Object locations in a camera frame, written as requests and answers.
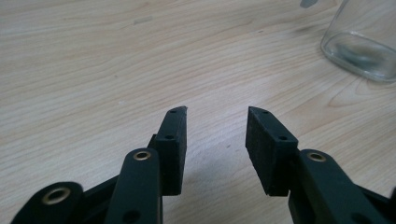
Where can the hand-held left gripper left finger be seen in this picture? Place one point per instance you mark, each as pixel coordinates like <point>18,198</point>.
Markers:
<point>172,155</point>

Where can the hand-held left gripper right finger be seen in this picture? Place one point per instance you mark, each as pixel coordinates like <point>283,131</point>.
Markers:
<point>269,155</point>

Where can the clear glass jar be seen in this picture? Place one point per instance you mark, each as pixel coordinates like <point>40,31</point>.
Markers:
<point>362,43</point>

